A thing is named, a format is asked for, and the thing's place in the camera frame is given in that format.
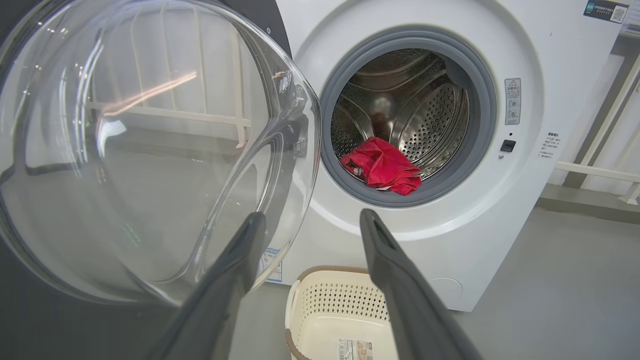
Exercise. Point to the grey warning label sticker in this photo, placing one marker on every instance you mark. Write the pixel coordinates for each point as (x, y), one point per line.
(512, 101)

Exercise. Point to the paper product label sticker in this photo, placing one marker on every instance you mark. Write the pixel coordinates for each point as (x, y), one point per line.
(356, 350)

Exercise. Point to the black round washer door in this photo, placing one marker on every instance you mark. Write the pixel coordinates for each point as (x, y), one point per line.
(150, 150)

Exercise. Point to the white metal railing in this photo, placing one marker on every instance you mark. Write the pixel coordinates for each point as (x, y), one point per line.
(597, 171)

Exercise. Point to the dark QR code sticker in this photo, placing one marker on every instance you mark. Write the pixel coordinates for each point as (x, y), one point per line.
(605, 10)

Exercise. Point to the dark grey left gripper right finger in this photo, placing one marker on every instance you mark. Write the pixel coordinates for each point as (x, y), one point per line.
(410, 305)

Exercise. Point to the small printed text label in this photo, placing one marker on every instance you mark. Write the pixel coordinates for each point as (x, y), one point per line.
(550, 145)

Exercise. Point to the blue energy label sticker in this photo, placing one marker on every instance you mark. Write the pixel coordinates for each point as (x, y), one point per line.
(275, 267)

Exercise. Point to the cream laundry basket brown rim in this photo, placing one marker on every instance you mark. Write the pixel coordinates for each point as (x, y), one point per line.
(340, 305)

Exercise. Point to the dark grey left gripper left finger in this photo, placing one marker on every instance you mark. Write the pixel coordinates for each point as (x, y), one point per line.
(215, 300)

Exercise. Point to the red and white striped garment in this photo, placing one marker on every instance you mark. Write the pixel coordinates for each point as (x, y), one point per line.
(385, 165)

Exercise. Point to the white front-load washing machine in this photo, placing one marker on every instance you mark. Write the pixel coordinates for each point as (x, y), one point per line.
(500, 225)

